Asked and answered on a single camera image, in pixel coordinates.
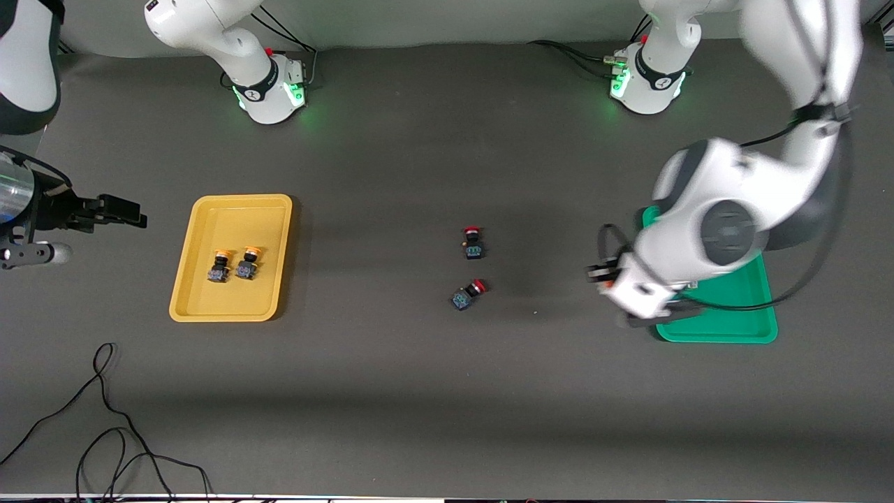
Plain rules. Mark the yellow plastic tray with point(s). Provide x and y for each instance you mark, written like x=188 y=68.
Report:
x=232 y=258

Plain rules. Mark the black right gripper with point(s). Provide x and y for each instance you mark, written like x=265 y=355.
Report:
x=57 y=210

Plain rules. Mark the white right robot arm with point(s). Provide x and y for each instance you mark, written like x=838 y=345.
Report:
x=230 y=42

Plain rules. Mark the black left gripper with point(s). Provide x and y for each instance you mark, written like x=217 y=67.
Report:
x=611 y=274

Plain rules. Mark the green plastic tray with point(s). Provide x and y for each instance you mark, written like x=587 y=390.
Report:
x=740 y=314

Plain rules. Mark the red push button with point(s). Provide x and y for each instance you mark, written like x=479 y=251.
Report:
x=473 y=243
x=468 y=295

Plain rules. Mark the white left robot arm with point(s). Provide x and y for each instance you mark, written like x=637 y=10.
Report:
x=733 y=223

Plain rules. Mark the aluminium frame rail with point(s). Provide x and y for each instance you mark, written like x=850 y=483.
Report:
x=63 y=49

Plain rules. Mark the yellow push button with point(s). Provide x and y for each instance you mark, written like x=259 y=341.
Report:
x=247 y=263
x=219 y=267

